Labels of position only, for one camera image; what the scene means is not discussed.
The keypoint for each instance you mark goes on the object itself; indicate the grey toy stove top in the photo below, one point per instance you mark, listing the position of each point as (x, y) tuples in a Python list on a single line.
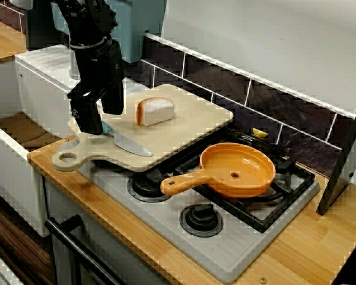
[(231, 255)]

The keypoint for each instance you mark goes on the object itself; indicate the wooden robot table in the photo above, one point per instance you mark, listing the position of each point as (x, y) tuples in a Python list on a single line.
[(3, 41)]

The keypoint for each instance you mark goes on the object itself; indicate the grey toy faucet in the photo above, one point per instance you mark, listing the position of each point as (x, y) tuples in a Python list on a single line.
[(72, 71)]

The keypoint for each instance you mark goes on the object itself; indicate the orange toy frying pan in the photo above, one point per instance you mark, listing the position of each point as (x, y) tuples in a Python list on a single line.
[(243, 175)]

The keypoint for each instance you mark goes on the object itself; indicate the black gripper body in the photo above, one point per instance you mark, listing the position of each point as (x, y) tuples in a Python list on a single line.
[(95, 68)]

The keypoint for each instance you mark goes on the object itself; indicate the small yellow toy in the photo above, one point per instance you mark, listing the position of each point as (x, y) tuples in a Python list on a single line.
[(259, 133)]

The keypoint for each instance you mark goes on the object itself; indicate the bread slice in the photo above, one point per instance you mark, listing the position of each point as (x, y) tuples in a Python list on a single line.
[(157, 114)]

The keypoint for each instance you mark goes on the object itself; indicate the wooden countertop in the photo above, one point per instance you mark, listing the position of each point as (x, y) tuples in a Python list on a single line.
[(299, 243)]

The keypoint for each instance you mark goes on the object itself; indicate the black stove knob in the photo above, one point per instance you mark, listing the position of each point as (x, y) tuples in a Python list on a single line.
[(148, 190), (201, 221)]

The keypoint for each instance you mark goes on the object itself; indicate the black burner grate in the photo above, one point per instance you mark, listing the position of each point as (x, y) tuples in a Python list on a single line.
[(302, 178)]

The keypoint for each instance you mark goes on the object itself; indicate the white toy sink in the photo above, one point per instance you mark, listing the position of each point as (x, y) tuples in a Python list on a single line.
[(47, 95)]

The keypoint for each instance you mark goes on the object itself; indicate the white toy oven front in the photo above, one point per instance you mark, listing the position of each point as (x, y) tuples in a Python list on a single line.
[(112, 246)]

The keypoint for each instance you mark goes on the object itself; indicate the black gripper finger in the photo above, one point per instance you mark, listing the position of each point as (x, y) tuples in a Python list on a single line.
[(114, 99), (87, 118)]

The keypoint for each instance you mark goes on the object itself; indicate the wooden cutting board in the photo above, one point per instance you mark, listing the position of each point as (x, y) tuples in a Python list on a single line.
[(181, 130)]

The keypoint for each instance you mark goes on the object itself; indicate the black slanted panel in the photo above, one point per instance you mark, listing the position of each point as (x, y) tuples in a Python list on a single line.
[(344, 166)]

